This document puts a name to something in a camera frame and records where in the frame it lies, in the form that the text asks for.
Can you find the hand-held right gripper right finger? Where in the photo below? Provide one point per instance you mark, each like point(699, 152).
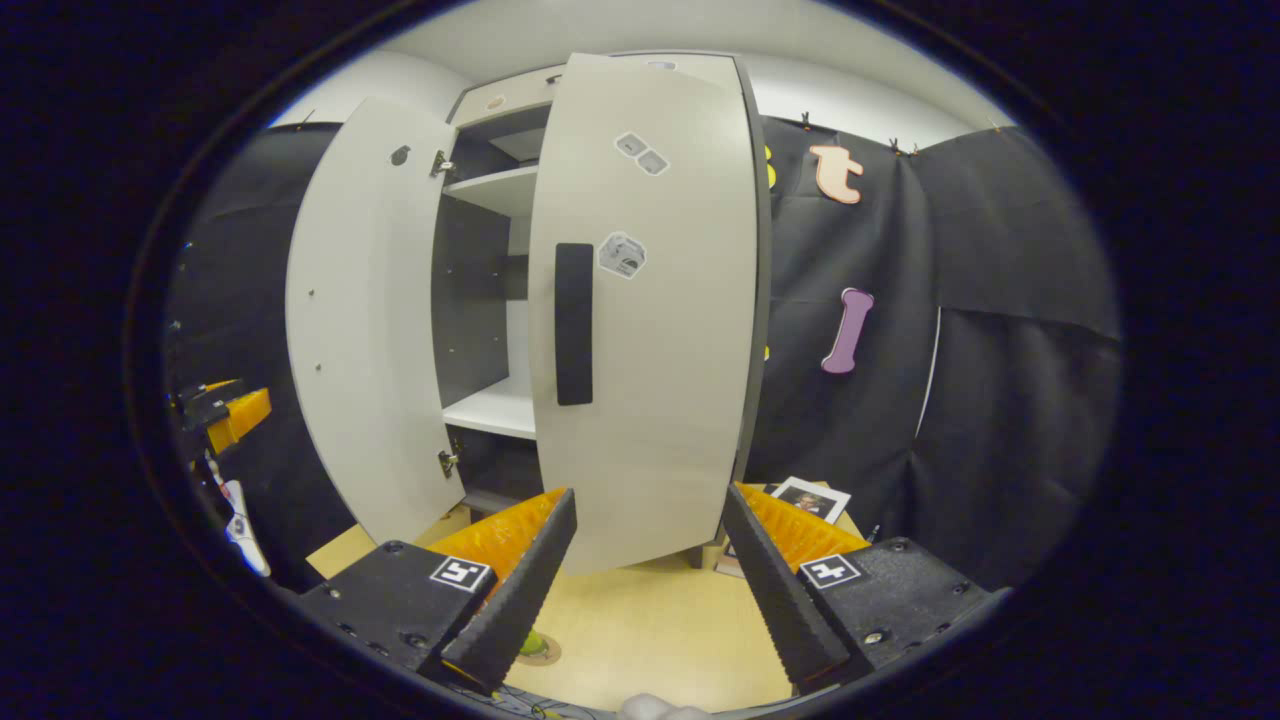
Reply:
point(780, 600)

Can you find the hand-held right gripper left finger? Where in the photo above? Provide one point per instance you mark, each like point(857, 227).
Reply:
point(520, 600)

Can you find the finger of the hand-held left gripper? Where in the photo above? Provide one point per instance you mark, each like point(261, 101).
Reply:
point(245, 415)
point(210, 405)

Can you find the round cork coaster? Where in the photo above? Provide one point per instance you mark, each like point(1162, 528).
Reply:
point(552, 655)

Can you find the white cabinet door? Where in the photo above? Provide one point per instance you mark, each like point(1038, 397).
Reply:
point(670, 400)
point(360, 320)

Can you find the metal door hinge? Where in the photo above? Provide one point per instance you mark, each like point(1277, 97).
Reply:
point(440, 163)
point(447, 462)

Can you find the white and grey cabinet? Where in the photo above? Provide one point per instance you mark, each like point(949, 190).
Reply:
point(470, 290)

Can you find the white cabinet drawer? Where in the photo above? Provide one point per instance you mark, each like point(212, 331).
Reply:
point(500, 100)

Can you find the white printed object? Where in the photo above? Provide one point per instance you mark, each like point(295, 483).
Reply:
point(245, 530)

